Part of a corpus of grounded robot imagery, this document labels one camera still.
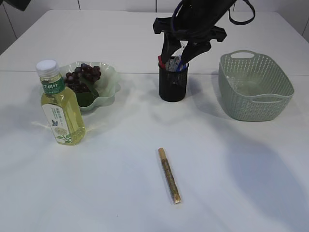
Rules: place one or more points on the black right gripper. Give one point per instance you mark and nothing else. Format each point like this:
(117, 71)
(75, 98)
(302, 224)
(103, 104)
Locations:
(190, 19)

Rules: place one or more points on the blue scissors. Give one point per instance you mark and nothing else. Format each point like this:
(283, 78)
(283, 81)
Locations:
(181, 66)

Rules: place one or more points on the red glitter glue pen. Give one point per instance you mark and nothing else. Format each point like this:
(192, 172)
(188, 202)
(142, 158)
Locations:
(161, 63)

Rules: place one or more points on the clear plastic sheet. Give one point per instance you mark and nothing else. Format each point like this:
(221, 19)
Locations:
(237, 84)

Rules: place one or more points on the purple grape bunch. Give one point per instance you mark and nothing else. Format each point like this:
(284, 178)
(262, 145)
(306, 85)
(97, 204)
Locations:
(82, 81)

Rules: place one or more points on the jasmine tea bottle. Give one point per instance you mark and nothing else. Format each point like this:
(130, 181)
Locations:
(60, 105)

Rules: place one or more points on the gold glitter glue pen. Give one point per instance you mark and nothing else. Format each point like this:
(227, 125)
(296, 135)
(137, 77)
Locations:
(176, 198)

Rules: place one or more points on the clear plastic ruler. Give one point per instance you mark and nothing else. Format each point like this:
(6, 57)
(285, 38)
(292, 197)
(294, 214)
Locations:
(178, 53)

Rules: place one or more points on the silver glitter glue pen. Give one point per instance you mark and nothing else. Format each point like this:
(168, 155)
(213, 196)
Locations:
(171, 65)

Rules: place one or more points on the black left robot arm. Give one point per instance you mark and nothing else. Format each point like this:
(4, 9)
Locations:
(17, 4)

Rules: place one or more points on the black mesh pen holder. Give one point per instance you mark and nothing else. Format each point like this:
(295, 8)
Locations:
(172, 85)

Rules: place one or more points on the green woven plastic basket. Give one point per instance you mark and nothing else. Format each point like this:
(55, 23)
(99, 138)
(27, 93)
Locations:
(268, 89)

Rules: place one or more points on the green wavy plate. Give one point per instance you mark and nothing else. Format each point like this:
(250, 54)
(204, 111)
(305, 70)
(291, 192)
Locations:
(106, 86)

